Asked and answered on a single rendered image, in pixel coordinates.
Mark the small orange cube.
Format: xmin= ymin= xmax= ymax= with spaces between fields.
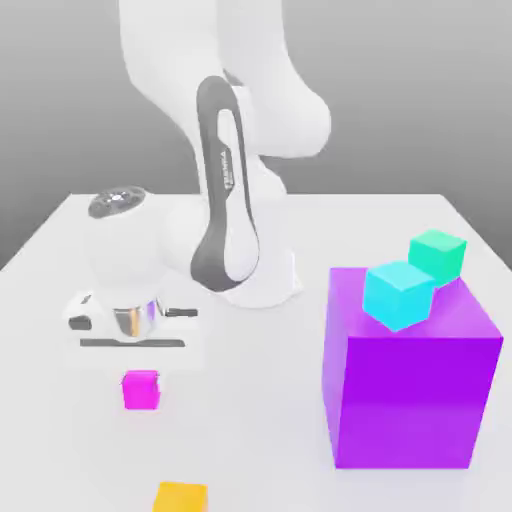
xmin=151 ymin=481 xmax=209 ymax=512

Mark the small cyan cube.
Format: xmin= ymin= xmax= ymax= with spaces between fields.
xmin=361 ymin=259 xmax=438 ymax=334

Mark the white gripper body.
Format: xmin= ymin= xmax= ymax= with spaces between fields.
xmin=71 ymin=334 xmax=201 ymax=374

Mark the large purple box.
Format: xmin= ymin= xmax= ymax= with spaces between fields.
xmin=322 ymin=266 xmax=505 ymax=470

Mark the small green cube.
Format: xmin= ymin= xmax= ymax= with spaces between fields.
xmin=407 ymin=228 xmax=468 ymax=288

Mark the small magenta cube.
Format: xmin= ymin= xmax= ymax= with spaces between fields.
xmin=121 ymin=369 xmax=162 ymax=412

